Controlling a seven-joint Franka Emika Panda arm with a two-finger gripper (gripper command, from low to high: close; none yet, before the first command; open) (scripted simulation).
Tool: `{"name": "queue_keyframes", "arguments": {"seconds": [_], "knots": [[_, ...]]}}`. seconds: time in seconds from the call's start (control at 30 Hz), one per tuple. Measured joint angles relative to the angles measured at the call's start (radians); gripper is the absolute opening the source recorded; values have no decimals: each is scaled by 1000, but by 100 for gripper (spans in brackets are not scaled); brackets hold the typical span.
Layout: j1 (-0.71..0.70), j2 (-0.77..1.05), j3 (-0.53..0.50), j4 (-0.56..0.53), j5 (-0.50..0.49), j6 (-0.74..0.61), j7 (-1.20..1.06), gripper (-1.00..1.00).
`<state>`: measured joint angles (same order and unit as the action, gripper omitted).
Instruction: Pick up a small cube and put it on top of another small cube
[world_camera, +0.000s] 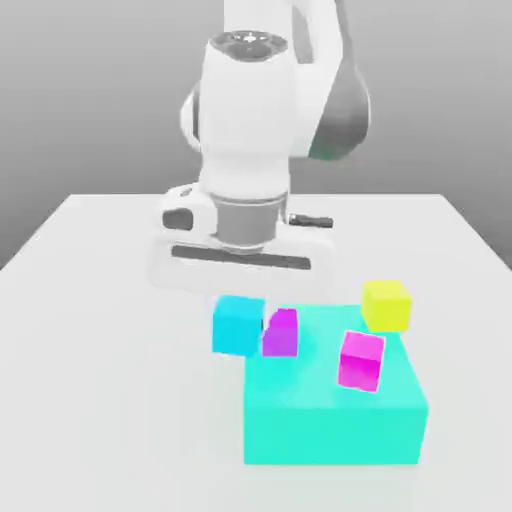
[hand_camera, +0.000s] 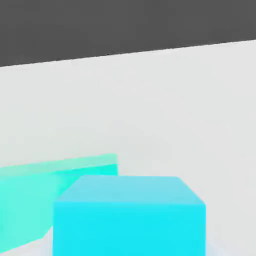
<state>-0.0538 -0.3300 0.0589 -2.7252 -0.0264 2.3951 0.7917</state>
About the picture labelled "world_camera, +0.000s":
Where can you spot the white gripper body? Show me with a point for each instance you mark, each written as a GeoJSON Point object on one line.
{"type": "Point", "coordinates": [240, 276]}

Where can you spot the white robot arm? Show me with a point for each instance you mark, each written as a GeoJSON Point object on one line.
{"type": "Point", "coordinates": [244, 120]}

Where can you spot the small cyan cube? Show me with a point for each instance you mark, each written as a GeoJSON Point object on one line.
{"type": "Point", "coordinates": [234, 328]}

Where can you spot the small purple cube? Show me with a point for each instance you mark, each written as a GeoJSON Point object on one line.
{"type": "Point", "coordinates": [282, 334]}

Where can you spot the small magenta cube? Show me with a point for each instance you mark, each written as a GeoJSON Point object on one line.
{"type": "Point", "coordinates": [360, 362]}

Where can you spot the small yellow cube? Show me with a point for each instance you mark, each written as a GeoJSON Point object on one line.
{"type": "Point", "coordinates": [386, 306]}

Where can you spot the large turquoise box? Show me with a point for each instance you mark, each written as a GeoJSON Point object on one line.
{"type": "Point", "coordinates": [332, 424]}

